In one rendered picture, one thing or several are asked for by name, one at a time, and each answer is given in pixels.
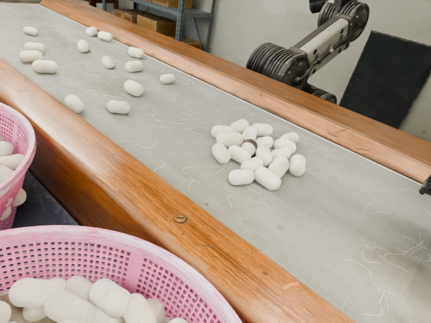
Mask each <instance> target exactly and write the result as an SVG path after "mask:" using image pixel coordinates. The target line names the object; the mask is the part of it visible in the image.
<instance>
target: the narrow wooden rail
mask: <svg viewBox="0 0 431 323"><path fill-rule="evenodd" d="M0 103H3V104H5V105H7V106H9V107H11V108H13V109H15V110H17V111H18V112H19V113H21V114H22V115H23V116H25V117H26V118H27V120H28V121H29V122H30V124H31V125H32V127H33V129H34V132H35V136H36V141H37V149H36V153H35V157H34V159H33V161H32V163H31V165H30V167H29V168H28V171H29V172H30V173H31V174H32V175H33V176H34V177H35V178H36V180H37V181H38V182H39V183H40V184H41V185H42V186H43V187H44V188H45V189H46V190H47V191H48V192H49V193H50V194H51V195H52V196H53V197H54V199H55V200H56V201H57V202H58V203H59V204H60V205H61V206H62V207H63V209H64V210H65V211H66V212H67V213H68V214H69V215H70V216H71V217H72V218H73V219H74V220H75V221H76V222H77V223H78V224H79V225H80V226H87V227H93V228H101V229H108V230H112V231H117V232H120V233H125V234H127V235H131V236H135V237H137V238H140V239H143V240H145V241H148V242H150V243H152V244H155V245H157V246H159V247H161V248H163V249H165V250H166V251H169V252H170V253H172V254H174V255H175V256H177V257H178V258H180V259H181V260H183V261H184V262H185V263H187V264H189V265H190V266H191V267H192V268H194V269H195V270H196V271H198V272H199V273H200V274H201V275H202V276H203V277H204V278H205V279H206V280H207V281H209V282H210V283H211V284H212V285H213V286H214V287H215V288H216V290H217V291H218V292H219V293H220V294H221V295H222V296H223V297H224V298H225V299H226V301H227V302H228V304H229V305H230V306H231V307H232V308H233V310H234V311H235V313H236V314H237V315H238V317H239V318H240V320H241V321H242V323H356V322H355V321H353V320H352V319H350V318H349V317H348V316H347V315H345V314H344V313H343V312H341V311H340V310H338V309H337V308H336V307H335V306H333V305H332V304H330V303H329V302H328V301H326V300H325V299H324V298H322V297H321V296H320V295H318V294H317V293H315V291H313V290H312V289H310V288H309V287H308V286H307V285H305V284H304V283H302V282H301V281H300V280H299V279H297V278H296V277H294V276H293V275H292V274H290V273H289V272H287V271H286V270H285V269H283V268H282V267H281V266H279V265H278V264H277V263H275V262H274V261H273V260H272V259H270V258H269V257H267V256H266V255H265V254H264V253H262V252H261V251H259V250H258V249H257V248H256V247H254V246H253V245H251V244H250V243H249V242H247V241H246V240H245V239H243V238H242V237H241V236H239V235H238V234H237V233H236V232H234V231H232V230H231V229H230V228H229V227H227V226H226V225H224V224H223V223H222V222H221V221H219V220H218V219H216V218H215V217H214V216H213V215H211V214H210V213H209V212H207V211H206V210H204V209H203V208H202V207H201V206H199V205H198V204H196V203H195V202H194V201H193V200H191V199H190V198H188V197H187V196H186V195H185V194H183V193H181V192H180V191H179V190H178V189H176V188H175V187H173V186H172V185H171V184H170V183H168V182H167V181H166V180H164V179H163V178H161V177H160V176H159V175H158V174H156V173H155V172H153V171H152V170H151V169H150V168H148V167H147V166H145V165H144V164H143V163H142V162H140V161H139V160H138V159H136V158H135V157H134V156H132V155H131V154H130V153H128V152H127V151H125V150H124V149H123V148H122V147H120V146H119V145H117V144H116V143H115V142H113V141H112V140H110V139H109V138H108V137H107V136H105V135H104V134H102V132H100V131H99V130H97V129H96V128H95V127H94V126H92V125H91V124H89V123H88V122H87V121H85V120H84V119H82V118H81V117H80V116H79V115H77V114H76V113H74V112H73V111H72V110H70V109H69V108H68V107H66V106H65V105H64V104H62V103H61V102H60V101H59V100H57V99H56V98H54V97H53V96H52V95H51V94H49V93H48V92H46V91H45V90H44V89H43V88H41V87H40V86H38V85H37V84H36V83H34V82H33V81H32V80H30V79H29V78H27V77H26V76H25V75H24V74H22V73H21V72H19V71H18V70H17V69H16V68H14V67H13V66H11V65H10V64H9V63H8V62H6V61H5V60H3V59H2V58H1V57H0Z"/></svg>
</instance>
